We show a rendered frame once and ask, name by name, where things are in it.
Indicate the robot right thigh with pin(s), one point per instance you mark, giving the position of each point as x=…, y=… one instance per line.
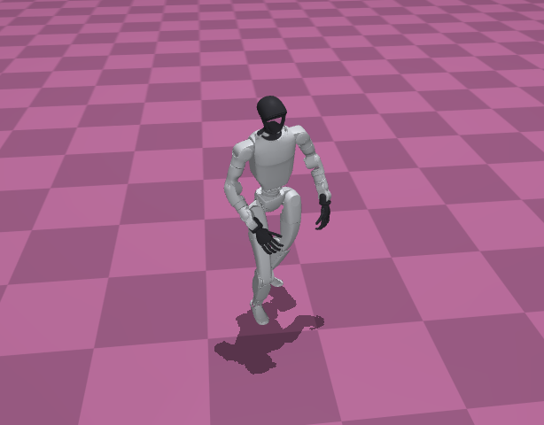
x=262, y=259

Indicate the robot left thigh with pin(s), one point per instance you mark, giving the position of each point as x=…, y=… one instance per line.
x=290, y=219

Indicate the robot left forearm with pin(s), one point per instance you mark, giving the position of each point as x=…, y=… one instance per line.
x=320, y=180

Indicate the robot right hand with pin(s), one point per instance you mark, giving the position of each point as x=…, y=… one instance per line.
x=264, y=236

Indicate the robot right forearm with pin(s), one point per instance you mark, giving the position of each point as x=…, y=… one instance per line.
x=238, y=201

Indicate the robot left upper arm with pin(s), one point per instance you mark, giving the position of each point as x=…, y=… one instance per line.
x=306, y=145

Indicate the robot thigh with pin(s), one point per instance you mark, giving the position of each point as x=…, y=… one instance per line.
x=290, y=219
x=262, y=259

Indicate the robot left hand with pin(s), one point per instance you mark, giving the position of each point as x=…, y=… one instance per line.
x=325, y=212

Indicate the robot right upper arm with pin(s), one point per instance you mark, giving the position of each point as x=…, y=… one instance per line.
x=241, y=153

